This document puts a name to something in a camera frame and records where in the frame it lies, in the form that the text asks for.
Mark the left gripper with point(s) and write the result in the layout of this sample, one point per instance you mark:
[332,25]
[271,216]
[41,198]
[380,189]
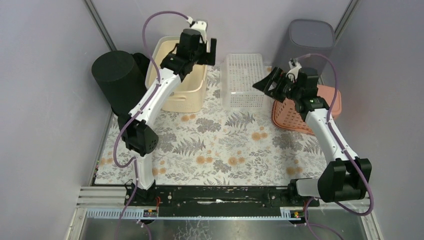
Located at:
[208,52]

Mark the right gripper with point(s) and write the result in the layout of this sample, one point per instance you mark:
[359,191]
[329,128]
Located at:
[265,84]

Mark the white translucent perforated basket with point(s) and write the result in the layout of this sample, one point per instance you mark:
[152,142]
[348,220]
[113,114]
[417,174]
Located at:
[238,73]

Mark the cream plastic basket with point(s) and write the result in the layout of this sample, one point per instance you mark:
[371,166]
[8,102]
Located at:
[189,96]

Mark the grey ribbed waste bin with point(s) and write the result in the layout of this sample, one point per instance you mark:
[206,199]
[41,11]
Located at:
[302,37]

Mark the black round waste bin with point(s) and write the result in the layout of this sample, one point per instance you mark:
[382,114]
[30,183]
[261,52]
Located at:
[120,80]

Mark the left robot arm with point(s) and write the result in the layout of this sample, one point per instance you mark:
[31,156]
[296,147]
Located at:
[137,129]

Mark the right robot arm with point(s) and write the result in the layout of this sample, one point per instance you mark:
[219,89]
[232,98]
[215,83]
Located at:
[346,175]

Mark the black cloth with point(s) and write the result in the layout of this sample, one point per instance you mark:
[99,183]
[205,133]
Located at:
[142,62]

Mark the floral table mat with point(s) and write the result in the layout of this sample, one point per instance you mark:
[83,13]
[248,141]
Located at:
[220,147]

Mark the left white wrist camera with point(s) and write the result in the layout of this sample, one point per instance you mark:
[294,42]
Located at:
[200,25]

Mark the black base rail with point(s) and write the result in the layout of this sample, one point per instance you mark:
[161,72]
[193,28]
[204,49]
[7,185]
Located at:
[185,201]

